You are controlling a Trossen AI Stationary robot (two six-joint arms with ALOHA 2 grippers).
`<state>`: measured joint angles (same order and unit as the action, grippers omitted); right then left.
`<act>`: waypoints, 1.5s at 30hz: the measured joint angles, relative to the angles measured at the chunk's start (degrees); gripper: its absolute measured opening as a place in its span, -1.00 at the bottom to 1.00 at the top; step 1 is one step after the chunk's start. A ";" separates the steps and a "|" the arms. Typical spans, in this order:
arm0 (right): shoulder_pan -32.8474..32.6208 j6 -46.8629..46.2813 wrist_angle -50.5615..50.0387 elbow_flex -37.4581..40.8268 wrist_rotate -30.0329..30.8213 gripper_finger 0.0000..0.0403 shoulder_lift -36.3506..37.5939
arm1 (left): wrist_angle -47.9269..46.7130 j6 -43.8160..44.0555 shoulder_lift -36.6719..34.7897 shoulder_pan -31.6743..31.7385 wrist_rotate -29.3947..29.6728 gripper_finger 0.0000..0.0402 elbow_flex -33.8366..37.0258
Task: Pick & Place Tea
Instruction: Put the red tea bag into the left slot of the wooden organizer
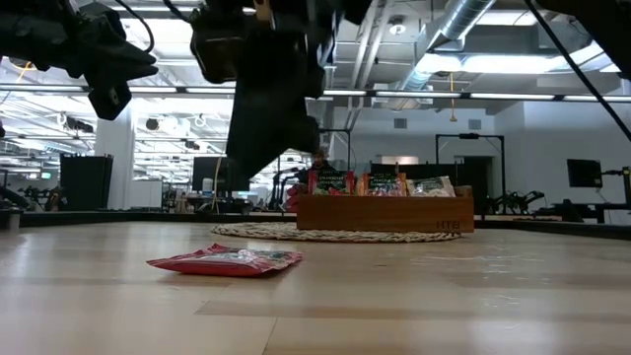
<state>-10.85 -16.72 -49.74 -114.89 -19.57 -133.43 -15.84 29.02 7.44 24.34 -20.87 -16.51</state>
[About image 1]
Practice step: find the background black robot arm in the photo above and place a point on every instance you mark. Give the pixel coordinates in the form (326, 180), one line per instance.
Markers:
(24, 194)
(515, 199)

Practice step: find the long light bar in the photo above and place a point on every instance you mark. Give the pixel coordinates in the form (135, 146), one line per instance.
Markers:
(419, 93)

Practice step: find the silver ceiling duct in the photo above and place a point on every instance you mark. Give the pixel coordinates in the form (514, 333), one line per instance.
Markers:
(458, 20)

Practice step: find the black metal rig frame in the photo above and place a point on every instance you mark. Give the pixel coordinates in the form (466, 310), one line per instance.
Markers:
(342, 130)
(468, 135)

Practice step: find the wooden tea box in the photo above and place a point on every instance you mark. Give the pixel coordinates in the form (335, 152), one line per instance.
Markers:
(384, 214)

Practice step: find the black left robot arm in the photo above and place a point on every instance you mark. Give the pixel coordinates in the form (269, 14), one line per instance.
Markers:
(29, 24)

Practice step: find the black computer monitor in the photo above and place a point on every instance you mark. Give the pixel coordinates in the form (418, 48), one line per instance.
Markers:
(584, 172)
(209, 172)

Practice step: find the orange black tea packet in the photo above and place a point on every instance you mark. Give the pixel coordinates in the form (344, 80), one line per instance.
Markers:
(382, 185)

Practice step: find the round woven placemat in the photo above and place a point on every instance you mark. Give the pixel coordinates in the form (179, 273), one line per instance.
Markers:
(256, 232)

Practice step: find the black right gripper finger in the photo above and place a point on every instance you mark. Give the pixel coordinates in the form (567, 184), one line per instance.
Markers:
(268, 133)

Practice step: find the black ceiling spotlight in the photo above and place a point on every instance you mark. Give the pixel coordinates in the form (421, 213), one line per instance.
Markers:
(152, 124)

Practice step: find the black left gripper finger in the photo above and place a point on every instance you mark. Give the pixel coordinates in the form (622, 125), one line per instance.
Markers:
(109, 101)
(125, 61)

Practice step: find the black background desk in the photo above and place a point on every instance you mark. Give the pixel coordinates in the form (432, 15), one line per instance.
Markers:
(591, 207)

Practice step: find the person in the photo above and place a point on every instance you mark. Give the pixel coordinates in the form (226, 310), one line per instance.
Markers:
(320, 160)

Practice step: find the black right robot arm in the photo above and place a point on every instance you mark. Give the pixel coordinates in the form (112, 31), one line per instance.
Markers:
(591, 24)

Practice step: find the black partition panel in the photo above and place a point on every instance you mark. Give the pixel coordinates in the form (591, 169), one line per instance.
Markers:
(86, 182)

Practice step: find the white column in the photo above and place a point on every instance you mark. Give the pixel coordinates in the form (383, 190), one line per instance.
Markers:
(116, 163)

